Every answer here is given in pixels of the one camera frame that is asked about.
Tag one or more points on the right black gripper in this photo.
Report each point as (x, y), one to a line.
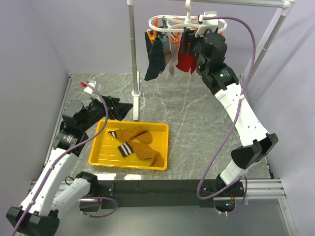
(189, 38)

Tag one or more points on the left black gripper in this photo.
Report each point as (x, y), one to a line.
(119, 109)

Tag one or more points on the white round clip hanger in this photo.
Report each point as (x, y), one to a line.
(177, 23)

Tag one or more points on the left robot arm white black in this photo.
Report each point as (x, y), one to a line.
(40, 213)

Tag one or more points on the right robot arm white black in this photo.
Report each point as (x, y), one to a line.
(209, 51)

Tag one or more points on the red hanging sock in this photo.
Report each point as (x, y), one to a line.
(186, 63)

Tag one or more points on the left silver rack pole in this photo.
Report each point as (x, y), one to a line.
(136, 93)

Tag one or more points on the beige hanging sock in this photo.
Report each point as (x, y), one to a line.
(170, 50)

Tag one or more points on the yellow plastic tray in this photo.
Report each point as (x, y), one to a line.
(105, 153)

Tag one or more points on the dark navy hanging sock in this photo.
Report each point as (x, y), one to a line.
(155, 57)

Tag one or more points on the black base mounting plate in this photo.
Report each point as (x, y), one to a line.
(151, 193)

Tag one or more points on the top silver rack bar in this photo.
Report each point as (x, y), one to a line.
(260, 3)

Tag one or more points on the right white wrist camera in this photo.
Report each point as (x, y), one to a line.
(206, 25)

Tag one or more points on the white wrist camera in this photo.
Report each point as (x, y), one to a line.
(89, 87)
(206, 25)

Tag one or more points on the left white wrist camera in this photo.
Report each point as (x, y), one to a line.
(89, 87)

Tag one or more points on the aluminium rail frame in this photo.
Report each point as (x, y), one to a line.
(156, 107)

